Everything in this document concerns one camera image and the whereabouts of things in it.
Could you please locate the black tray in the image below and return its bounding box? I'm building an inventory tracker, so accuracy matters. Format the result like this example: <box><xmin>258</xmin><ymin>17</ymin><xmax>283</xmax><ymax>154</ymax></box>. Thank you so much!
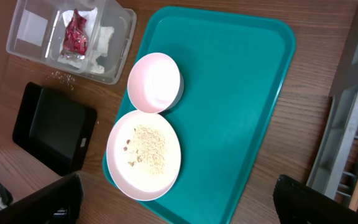
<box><xmin>12</xmin><ymin>82</ymin><xmax>97</xmax><ymax>176</ymax></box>

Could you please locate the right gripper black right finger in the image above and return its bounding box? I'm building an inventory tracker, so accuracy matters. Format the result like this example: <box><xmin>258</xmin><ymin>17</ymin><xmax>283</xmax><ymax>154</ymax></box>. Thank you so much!
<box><xmin>273</xmin><ymin>175</ymin><xmax>358</xmax><ymax>224</ymax></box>

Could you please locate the small pink saucer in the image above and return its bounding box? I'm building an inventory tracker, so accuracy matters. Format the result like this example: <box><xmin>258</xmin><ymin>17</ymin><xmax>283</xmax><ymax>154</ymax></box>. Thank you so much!
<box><xmin>127</xmin><ymin>52</ymin><xmax>185</xmax><ymax>113</ymax></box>

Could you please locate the red snack wrapper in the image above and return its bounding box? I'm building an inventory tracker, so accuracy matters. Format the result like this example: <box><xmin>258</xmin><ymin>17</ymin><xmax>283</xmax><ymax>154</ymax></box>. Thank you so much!
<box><xmin>60</xmin><ymin>9</ymin><xmax>88</xmax><ymax>58</ymax></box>

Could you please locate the large pink plate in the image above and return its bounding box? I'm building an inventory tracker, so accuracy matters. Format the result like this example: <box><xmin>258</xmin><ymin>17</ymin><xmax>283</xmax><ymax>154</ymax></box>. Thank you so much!
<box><xmin>106</xmin><ymin>110</ymin><xmax>181</xmax><ymax>201</ymax></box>

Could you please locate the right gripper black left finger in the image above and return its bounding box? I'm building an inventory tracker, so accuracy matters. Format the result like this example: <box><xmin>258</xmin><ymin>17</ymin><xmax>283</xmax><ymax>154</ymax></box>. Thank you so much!
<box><xmin>0</xmin><ymin>173</ymin><xmax>84</xmax><ymax>223</ymax></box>

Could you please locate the grey dishwasher rack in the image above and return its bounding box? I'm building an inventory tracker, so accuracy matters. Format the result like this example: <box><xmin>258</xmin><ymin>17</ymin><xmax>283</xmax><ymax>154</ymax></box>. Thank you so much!
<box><xmin>306</xmin><ymin>10</ymin><xmax>358</xmax><ymax>207</ymax></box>

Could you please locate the teal plastic tray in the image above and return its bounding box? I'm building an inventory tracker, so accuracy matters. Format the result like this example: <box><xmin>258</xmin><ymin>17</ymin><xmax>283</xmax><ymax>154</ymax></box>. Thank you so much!
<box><xmin>102</xmin><ymin>6</ymin><xmax>297</xmax><ymax>224</ymax></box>

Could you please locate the clear plastic bin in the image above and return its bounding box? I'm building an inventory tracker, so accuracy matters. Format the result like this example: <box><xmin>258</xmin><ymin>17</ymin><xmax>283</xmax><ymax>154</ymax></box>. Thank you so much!
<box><xmin>6</xmin><ymin>0</ymin><xmax>137</xmax><ymax>85</ymax></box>

